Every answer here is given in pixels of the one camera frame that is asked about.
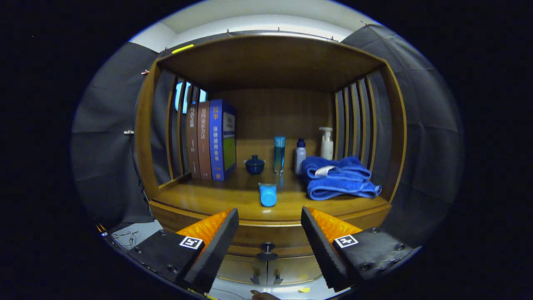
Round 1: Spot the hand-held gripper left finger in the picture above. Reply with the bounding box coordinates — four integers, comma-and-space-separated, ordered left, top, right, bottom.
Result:
127, 207, 240, 294

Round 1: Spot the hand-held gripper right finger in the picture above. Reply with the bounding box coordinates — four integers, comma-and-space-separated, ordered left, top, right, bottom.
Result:
300, 206, 416, 293

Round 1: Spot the wooden drawer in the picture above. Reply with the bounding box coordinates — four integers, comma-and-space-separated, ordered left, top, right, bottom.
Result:
225, 233, 321, 262

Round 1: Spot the light blue tube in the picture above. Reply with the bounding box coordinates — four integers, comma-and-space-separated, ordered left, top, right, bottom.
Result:
258, 182, 278, 208

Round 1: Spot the wooden cabinet door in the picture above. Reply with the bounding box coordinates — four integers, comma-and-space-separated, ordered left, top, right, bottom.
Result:
266, 256, 323, 286
217, 255, 267, 286

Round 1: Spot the wooden cabinet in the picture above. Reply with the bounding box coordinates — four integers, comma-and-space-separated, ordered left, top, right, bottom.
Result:
134, 34, 407, 288

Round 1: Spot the blue folded towel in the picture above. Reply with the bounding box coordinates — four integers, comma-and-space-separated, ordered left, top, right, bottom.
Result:
301, 156, 382, 201

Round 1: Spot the dark blue lidded teacup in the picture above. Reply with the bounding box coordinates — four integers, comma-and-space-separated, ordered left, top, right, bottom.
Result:
244, 155, 266, 175

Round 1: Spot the white bottle blue cap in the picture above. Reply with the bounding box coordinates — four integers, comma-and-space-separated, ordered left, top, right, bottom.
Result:
295, 138, 306, 175

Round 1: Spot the white pump bottle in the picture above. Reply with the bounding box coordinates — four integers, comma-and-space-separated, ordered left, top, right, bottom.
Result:
319, 127, 334, 160

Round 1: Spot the teal glass bottle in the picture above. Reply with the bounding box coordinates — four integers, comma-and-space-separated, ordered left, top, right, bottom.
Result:
274, 136, 286, 174

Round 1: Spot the blue book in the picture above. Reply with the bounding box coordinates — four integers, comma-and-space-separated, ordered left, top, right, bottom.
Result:
209, 99, 237, 182

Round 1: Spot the reddish brown book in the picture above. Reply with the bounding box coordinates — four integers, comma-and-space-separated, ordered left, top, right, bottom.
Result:
197, 101, 213, 180

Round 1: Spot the dark brown book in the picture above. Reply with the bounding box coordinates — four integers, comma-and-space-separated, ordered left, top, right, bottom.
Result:
186, 103, 202, 180

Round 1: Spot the black backdrop cloth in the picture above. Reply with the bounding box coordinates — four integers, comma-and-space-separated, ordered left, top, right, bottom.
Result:
71, 23, 465, 250

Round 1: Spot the thin black floor wire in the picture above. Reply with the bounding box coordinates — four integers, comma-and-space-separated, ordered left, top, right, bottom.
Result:
112, 230, 140, 249

